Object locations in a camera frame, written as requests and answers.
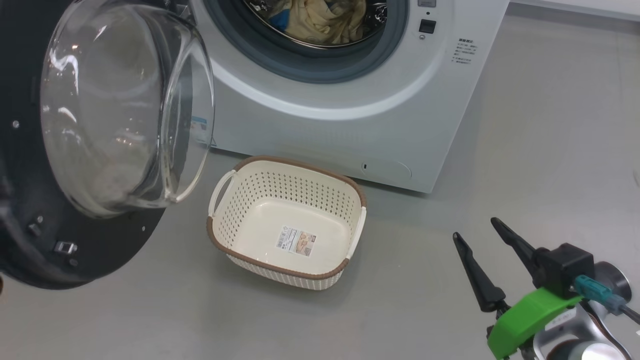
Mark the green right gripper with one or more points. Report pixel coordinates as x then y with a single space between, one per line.
525 320

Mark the cream garment with blue cuffs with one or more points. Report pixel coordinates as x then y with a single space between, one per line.
279 19
330 22

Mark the grey glass washing machine door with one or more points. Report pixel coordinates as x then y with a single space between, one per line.
30 190

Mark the white front-load washing machine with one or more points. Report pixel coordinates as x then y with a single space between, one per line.
425 110

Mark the cream perforated laundry basket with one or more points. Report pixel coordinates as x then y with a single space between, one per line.
260 220

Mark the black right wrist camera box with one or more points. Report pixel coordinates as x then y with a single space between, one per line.
567 265

